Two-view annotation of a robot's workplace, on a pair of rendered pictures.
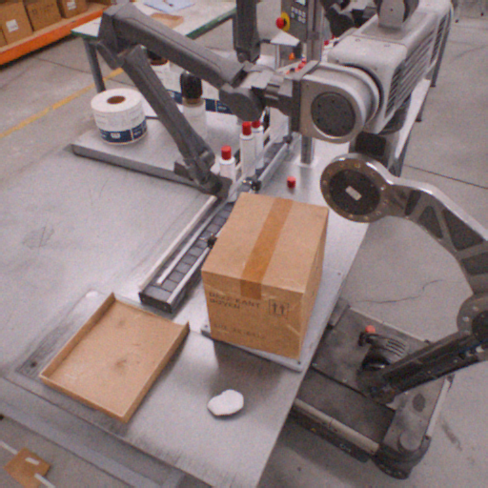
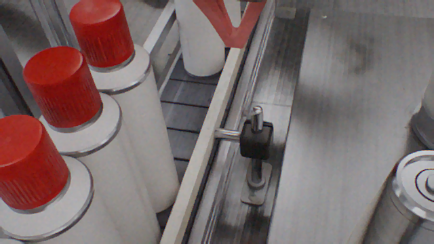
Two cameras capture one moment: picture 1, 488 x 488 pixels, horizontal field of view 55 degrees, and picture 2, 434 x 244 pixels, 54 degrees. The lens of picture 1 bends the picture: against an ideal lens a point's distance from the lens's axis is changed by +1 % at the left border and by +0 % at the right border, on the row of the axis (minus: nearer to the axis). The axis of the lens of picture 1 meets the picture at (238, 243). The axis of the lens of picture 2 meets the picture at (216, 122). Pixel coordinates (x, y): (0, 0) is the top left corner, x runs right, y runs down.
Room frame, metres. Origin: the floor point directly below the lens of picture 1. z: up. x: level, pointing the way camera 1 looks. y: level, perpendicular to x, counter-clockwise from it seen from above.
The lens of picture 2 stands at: (1.86, -0.15, 1.23)
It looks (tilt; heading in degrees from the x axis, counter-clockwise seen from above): 48 degrees down; 170
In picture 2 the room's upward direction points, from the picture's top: 6 degrees counter-clockwise
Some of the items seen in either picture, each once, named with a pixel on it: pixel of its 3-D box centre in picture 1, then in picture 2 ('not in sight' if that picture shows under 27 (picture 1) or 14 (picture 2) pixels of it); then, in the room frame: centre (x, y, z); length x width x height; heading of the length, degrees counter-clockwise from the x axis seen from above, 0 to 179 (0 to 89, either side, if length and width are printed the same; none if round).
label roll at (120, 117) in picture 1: (120, 115); not in sight; (1.77, 0.46, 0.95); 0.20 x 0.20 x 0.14
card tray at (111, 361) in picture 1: (118, 351); not in sight; (0.70, 0.34, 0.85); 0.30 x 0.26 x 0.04; 151
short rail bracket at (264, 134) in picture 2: not in sight; (256, 148); (1.61, -0.07, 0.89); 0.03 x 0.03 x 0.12; 61
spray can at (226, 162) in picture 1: (228, 174); not in sight; (1.27, 0.02, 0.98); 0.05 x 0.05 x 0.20
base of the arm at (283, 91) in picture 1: (291, 93); not in sight; (0.88, -0.13, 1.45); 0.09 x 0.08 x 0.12; 144
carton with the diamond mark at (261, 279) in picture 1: (269, 273); not in sight; (0.82, -0.08, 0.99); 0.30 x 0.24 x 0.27; 159
